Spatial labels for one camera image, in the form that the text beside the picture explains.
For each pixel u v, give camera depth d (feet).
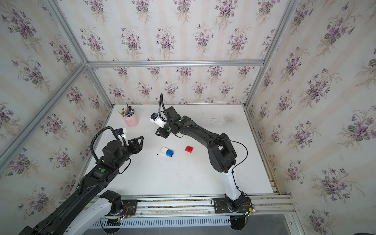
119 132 2.17
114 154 1.86
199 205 2.50
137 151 2.26
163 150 3.05
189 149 3.07
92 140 3.07
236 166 1.76
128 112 3.41
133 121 3.33
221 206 2.40
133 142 2.18
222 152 1.68
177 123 2.15
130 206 2.40
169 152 3.00
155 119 2.50
